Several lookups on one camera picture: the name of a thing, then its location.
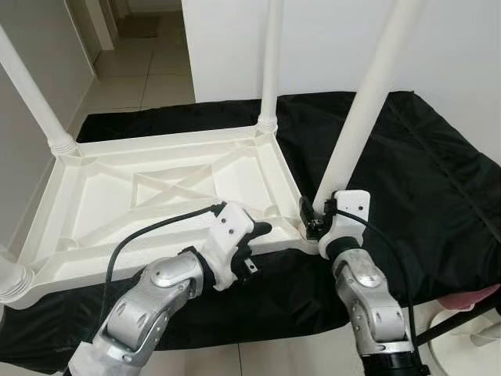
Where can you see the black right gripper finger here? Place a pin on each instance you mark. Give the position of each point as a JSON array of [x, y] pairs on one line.
[[307, 210]]

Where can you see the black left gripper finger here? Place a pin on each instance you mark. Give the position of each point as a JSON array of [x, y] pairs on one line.
[[259, 229]]

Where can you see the white plastic table leg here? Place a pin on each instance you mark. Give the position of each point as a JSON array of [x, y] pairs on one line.
[[14, 282], [272, 63], [31, 90], [368, 102]]

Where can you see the white plastic children table top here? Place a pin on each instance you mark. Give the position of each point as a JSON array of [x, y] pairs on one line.
[[94, 204]]

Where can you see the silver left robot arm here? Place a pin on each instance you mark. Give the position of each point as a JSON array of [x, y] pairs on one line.
[[149, 305]]

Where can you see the black fabric table cloth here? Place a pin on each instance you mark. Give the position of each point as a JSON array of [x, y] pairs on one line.
[[423, 172]]

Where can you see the black metal pole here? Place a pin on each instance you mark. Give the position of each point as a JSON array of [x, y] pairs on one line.
[[458, 323]]

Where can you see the pink round stool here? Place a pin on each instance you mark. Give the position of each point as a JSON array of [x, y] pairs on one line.
[[473, 295]]

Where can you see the white round floor fan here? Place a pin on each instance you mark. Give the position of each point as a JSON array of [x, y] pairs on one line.
[[470, 352]]

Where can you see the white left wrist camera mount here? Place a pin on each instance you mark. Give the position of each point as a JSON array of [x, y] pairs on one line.
[[229, 233]]

